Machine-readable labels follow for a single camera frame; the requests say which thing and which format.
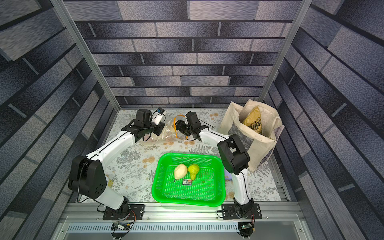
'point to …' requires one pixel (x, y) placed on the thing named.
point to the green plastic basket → (208, 188)
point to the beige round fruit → (180, 171)
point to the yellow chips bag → (253, 120)
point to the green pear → (193, 169)
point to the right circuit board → (247, 226)
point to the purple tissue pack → (228, 176)
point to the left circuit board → (118, 226)
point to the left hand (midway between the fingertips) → (163, 121)
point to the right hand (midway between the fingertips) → (175, 125)
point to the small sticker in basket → (187, 182)
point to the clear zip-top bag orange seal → (171, 133)
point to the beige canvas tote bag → (257, 145)
